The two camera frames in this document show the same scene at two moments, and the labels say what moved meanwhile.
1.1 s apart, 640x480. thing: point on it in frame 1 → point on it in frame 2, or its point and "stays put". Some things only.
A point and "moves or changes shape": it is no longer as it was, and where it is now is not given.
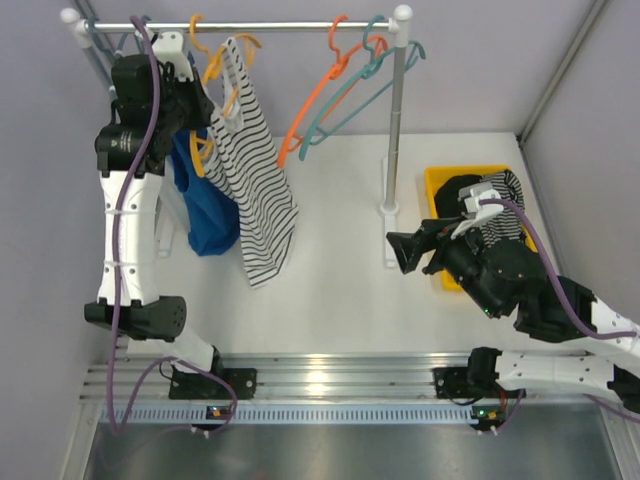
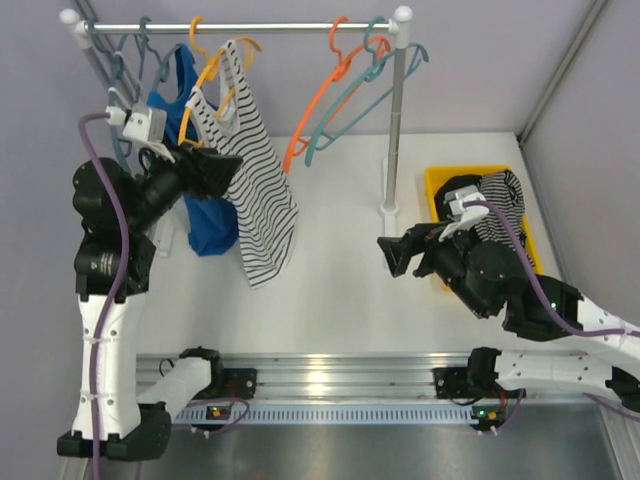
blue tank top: x=213 y=219 stays put
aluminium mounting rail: x=333 y=376 stays put
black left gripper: x=198 y=100 → x=190 y=168
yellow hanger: x=235 y=53 moves or changes shape
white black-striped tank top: x=244 y=158 stays put
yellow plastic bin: x=432 y=177 stays put
